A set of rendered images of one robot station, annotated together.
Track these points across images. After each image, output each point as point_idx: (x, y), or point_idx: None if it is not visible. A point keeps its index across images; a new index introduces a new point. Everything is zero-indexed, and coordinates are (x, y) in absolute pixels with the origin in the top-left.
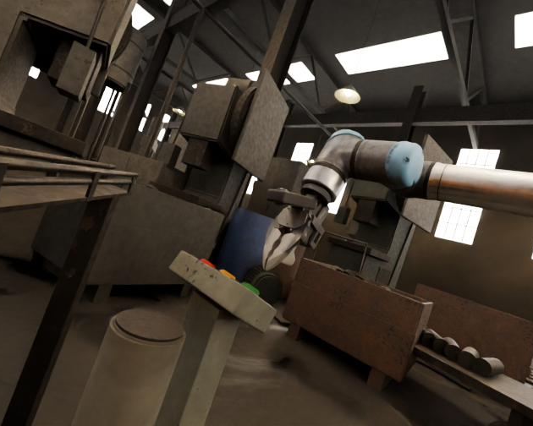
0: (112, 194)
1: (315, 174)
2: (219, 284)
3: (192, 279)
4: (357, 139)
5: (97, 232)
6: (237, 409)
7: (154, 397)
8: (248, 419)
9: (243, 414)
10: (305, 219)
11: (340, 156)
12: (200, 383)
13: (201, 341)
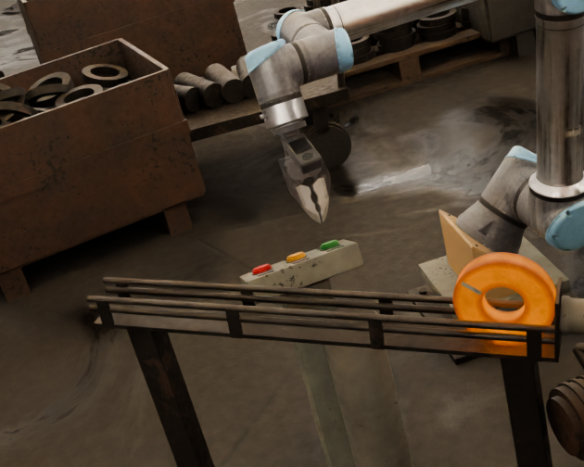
0: None
1: (291, 113)
2: (329, 262)
3: (298, 283)
4: (292, 51)
5: (175, 356)
6: (198, 396)
7: None
8: (219, 386)
9: (209, 390)
10: None
11: (292, 79)
12: None
13: (329, 310)
